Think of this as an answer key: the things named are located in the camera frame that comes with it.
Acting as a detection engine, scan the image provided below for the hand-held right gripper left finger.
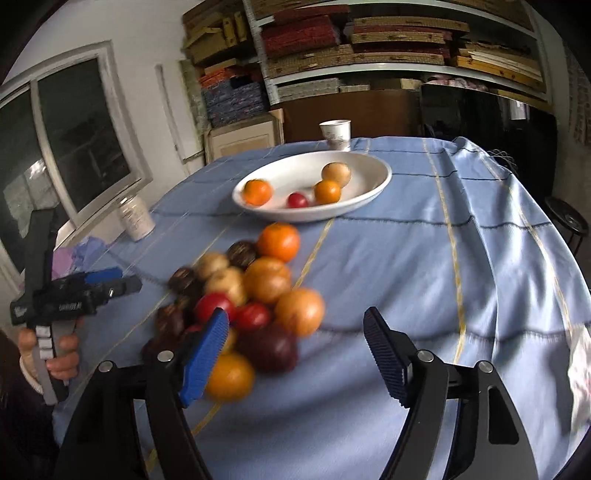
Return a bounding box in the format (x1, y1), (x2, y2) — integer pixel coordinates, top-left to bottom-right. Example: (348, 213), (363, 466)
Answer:
(54, 307), (230, 480)

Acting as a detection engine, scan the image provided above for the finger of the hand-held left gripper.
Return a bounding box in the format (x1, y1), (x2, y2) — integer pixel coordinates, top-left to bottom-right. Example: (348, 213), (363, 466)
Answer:
(95, 276), (143, 303)
(69, 267), (124, 288)

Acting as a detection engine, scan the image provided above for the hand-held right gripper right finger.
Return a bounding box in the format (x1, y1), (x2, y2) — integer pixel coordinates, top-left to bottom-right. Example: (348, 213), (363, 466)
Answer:
(362, 306), (539, 480)

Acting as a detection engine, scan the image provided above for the orange-brown round fruit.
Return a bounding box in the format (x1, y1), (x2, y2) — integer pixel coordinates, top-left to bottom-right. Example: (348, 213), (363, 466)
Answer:
(243, 257), (293, 305)
(274, 288), (327, 337)
(205, 352), (256, 402)

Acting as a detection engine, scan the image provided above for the white oval bowl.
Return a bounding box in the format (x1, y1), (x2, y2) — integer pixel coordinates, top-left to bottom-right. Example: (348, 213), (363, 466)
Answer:
(232, 152), (393, 223)

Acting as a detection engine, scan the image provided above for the person's left forearm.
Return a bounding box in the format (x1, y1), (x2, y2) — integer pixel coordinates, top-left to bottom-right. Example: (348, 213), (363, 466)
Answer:
(0, 332), (63, 480)

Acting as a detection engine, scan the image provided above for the person's left hand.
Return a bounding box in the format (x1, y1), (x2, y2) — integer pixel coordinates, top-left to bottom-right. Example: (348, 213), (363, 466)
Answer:
(17, 329), (82, 383)

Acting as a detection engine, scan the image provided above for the purple cloth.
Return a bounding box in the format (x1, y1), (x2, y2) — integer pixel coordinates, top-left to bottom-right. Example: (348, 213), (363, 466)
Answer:
(52, 236), (114, 280)

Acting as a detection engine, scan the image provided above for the white printed jar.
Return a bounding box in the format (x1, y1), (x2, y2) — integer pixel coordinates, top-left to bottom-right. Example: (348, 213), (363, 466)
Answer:
(117, 195), (156, 241)

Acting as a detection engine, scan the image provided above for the blue checked tablecloth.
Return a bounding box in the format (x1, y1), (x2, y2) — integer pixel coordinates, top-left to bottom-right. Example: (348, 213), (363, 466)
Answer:
(51, 136), (591, 480)

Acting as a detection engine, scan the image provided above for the white framed window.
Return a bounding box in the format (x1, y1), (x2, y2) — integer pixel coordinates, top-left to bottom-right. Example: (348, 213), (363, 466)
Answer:
(0, 41), (154, 278)

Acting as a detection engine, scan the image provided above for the mandarin orange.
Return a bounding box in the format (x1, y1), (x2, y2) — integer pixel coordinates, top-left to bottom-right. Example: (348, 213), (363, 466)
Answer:
(244, 179), (273, 206)

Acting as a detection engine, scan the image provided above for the yellowish round fruit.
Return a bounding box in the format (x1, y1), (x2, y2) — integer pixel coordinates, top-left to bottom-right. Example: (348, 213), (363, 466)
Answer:
(321, 162), (352, 188)

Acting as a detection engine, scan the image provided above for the beige cardboard box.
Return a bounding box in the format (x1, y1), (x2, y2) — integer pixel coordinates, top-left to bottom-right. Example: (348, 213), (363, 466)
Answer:
(204, 110), (285, 165)

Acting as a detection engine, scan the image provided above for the stack of blue patterned boxes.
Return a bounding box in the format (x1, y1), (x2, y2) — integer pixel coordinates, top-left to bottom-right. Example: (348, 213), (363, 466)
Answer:
(200, 69), (271, 128)

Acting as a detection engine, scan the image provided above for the black round stool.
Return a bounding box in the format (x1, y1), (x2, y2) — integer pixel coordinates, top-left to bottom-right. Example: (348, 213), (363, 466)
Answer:
(544, 196), (590, 257)

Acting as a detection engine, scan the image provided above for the white paper cup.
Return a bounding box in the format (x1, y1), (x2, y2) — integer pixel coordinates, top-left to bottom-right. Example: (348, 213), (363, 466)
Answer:
(319, 119), (352, 152)

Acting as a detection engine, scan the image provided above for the brown wooden board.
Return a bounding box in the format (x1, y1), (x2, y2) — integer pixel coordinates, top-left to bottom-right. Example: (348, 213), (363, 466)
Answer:
(281, 89), (422, 140)

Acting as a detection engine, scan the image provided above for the stack of brown cardboard boxes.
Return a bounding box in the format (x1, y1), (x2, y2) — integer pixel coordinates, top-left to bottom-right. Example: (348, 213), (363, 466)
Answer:
(181, 4), (253, 66)

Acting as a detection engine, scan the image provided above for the white metal shelf rack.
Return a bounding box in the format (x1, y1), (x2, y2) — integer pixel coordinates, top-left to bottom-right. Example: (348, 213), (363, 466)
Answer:
(244, 0), (555, 106)

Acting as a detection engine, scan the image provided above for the stack of red woven mats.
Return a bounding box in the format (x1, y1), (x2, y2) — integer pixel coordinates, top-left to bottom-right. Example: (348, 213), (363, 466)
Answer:
(261, 15), (345, 59)

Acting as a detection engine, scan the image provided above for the stack of tan woven mats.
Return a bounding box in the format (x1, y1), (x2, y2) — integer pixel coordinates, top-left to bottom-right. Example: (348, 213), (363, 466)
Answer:
(350, 16), (471, 66)

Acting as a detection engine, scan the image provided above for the stack of yellow boards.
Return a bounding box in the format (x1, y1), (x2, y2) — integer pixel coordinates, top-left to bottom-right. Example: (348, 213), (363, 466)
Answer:
(454, 41), (544, 88)

